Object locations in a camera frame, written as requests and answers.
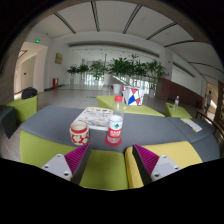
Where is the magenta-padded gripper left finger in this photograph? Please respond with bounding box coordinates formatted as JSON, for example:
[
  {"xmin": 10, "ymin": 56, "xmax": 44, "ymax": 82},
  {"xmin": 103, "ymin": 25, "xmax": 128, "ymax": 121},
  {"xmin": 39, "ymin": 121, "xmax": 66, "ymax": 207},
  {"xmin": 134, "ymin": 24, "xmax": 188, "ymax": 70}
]
[{"xmin": 41, "ymin": 143, "xmax": 92, "ymax": 185}]

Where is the small clear water bottle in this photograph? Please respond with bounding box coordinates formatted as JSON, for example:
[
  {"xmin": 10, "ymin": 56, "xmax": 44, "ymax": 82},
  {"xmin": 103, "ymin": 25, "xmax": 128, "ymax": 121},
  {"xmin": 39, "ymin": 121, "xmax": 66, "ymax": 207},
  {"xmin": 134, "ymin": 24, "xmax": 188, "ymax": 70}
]
[{"xmin": 173, "ymin": 95, "xmax": 180, "ymax": 111}]

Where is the long green bench block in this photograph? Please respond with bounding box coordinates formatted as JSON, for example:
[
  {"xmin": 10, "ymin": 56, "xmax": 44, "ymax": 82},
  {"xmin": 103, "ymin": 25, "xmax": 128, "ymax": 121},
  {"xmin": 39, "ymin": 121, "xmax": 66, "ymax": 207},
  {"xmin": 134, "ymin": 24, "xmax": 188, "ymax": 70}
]
[{"xmin": 96, "ymin": 95, "xmax": 165, "ymax": 118}]

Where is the white leaflet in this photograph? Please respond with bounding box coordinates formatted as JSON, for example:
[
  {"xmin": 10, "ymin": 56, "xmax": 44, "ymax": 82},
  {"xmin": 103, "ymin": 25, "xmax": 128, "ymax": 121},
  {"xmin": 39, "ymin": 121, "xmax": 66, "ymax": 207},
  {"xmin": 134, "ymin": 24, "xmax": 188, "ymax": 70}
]
[{"xmin": 180, "ymin": 117, "xmax": 203, "ymax": 133}]

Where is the framed wall picture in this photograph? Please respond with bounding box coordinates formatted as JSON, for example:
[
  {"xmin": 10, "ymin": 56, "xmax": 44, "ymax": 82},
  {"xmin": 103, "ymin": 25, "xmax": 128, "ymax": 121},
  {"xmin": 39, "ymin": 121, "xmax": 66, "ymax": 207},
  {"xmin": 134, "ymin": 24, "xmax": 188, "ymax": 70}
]
[{"xmin": 54, "ymin": 52, "xmax": 64, "ymax": 65}]

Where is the clear red-capped water bottle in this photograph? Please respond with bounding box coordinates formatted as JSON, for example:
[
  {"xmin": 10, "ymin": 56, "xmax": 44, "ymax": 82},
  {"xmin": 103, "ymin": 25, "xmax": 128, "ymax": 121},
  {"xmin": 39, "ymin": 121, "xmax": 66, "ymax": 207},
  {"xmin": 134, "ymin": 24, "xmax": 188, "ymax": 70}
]
[{"xmin": 106, "ymin": 95, "xmax": 125, "ymax": 145}]

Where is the white printed magazine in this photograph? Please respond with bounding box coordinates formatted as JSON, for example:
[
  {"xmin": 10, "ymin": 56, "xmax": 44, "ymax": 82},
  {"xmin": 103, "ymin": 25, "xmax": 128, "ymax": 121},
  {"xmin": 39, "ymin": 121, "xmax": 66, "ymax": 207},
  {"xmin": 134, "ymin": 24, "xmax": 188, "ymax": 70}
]
[{"xmin": 74, "ymin": 106, "xmax": 114, "ymax": 132}]

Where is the red white blue geometric box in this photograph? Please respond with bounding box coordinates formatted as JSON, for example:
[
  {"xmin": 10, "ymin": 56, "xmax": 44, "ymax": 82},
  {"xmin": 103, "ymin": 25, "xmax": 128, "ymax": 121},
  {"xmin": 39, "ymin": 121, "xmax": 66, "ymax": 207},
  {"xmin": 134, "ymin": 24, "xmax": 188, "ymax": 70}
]
[{"xmin": 121, "ymin": 85, "xmax": 146, "ymax": 107}]

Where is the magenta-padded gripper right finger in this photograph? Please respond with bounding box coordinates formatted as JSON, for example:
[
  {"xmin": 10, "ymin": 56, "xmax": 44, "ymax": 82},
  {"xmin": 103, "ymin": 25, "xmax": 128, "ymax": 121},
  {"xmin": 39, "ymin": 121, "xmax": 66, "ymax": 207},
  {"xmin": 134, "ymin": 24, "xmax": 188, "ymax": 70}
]
[{"xmin": 131, "ymin": 143, "xmax": 183, "ymax": 184}]

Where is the black bag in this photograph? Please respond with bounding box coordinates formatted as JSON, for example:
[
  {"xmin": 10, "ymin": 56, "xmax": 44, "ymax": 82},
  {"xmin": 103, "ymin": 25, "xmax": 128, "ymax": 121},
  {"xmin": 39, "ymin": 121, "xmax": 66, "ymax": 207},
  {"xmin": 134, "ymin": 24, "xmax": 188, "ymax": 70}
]
[{"xmin": 21, "ymin": 86, "xmax": 38, "ymax": 100}]

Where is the small green block table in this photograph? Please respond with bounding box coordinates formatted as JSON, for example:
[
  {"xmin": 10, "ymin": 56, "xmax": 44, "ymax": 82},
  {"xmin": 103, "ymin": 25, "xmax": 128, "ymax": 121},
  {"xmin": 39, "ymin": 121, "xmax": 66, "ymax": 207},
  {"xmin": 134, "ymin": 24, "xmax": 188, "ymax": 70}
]
[{"xmin": 164, "ymin": 101, "xmax": 193, "ymax": 119}]

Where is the wooden chair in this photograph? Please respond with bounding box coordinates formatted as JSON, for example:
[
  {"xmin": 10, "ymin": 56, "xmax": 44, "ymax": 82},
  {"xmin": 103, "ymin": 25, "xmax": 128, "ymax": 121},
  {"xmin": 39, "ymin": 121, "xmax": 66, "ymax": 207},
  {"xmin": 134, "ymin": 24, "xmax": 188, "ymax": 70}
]
[{"xmin": 194, "ymin": 108, "xmax": 224, "ymax": 139}]

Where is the red floral mug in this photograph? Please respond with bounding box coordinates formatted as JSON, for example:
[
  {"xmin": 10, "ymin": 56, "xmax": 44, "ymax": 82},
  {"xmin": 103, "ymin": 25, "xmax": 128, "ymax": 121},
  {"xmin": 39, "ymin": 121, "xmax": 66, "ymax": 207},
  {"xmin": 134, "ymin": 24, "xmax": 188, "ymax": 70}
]
[{"xmin": 69, "ymin": 120, "xmax": 90, "ymax": 146}]

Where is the yellow seat cushion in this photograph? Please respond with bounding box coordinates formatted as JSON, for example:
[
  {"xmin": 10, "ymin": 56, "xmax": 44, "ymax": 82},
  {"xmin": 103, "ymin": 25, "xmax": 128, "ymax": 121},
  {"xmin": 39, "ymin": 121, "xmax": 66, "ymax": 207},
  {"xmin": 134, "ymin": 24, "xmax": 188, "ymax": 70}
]
[{"xmin": 124, "ymin": 140, "xmax": 204, "ymax": 190}]

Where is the row of green potted plants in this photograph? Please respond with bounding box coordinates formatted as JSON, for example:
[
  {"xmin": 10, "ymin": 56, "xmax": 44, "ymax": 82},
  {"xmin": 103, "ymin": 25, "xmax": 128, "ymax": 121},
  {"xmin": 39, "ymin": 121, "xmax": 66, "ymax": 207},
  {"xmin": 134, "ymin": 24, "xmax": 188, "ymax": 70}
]
[{"xmin": 66, "ymin": 54, "xmax": 168, "ymax": 89}]

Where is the dark grey block seat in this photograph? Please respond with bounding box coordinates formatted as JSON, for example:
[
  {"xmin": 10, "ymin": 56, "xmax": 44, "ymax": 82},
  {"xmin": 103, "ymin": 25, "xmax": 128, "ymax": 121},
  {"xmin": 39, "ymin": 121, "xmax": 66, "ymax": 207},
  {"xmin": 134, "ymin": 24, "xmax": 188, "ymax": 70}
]
[{"xmin": 0, "ymin": 105, "xmax": 18, "ymax": 139}]

